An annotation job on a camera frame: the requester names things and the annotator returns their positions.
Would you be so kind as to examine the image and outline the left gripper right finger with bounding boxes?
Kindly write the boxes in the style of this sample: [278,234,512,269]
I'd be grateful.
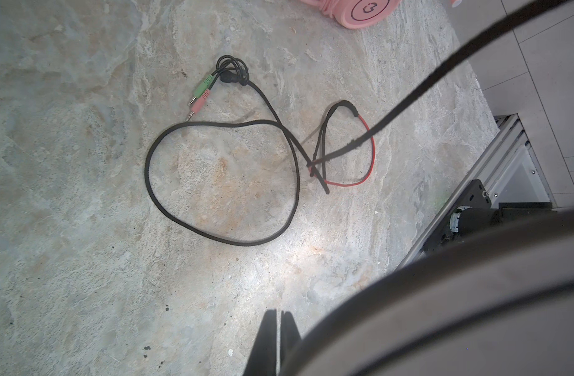
[279,311,301,364]

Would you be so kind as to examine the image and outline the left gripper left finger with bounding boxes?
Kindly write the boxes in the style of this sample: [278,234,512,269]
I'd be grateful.
[242,310,277,376]

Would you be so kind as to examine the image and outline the white black headphones with cable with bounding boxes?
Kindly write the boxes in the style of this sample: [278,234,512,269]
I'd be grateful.
[144,1,574,375]

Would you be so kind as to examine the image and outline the pink headphones with cable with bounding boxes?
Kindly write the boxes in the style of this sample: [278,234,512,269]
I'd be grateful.
[302,0,401,30]

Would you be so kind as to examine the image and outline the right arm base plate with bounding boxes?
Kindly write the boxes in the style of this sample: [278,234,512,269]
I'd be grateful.
[421,180,553,255]

